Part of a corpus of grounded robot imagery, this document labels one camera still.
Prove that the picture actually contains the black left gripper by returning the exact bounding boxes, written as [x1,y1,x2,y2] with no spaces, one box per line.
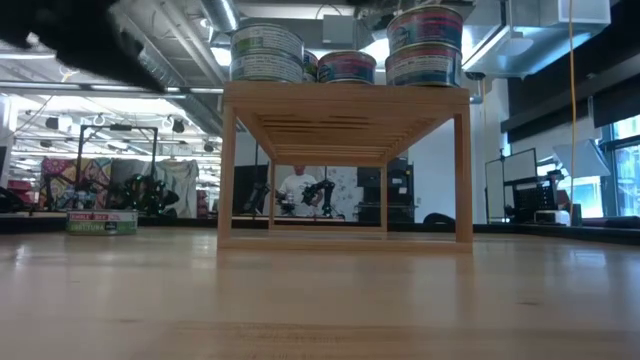
[0,0,166,94]

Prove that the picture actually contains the wooden slatted shelf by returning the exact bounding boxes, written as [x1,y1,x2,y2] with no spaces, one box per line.
[216,80,475,254]

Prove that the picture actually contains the colourful patterned cloth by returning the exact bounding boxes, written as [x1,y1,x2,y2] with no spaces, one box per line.
[38,157,112,211]

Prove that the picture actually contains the white crumpled sheet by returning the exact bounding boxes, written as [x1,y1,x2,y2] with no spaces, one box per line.
[152,158,200,217]

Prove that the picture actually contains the black standing panel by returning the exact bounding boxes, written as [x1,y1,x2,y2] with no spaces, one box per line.
[232,163,270,217]

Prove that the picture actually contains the person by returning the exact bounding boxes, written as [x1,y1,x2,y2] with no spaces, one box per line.
[276,165,315,217]

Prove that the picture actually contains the grey ceiling box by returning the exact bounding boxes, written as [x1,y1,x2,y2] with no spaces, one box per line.
[322,14,360,51]

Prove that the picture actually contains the white patterned board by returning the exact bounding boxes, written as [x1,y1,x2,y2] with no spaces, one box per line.
[324,165,359,221]

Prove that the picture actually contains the black cabinet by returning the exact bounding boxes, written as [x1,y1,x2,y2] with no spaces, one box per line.
[357,158,416,224]

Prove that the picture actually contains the black bag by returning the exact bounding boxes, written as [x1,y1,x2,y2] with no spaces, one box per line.
[422,212,460,225]

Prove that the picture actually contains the white angled panel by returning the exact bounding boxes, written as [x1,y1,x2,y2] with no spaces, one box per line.
[552,138,612,179]

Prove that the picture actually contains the silver ventilation duct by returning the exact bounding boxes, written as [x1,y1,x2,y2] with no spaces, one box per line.
[109,0,236,136]

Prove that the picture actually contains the black metal frame rig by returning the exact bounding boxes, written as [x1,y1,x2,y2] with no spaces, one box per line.
[75,123,160,211]

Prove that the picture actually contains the black wire rack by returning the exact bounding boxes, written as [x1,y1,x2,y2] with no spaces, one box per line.
[512,175,560,221]

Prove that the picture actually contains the yellow hanging cable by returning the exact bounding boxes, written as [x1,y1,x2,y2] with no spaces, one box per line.
[567,0,578,224]

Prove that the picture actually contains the black aluminium rail frame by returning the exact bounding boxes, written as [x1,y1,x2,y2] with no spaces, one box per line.
[0,212,640,246]

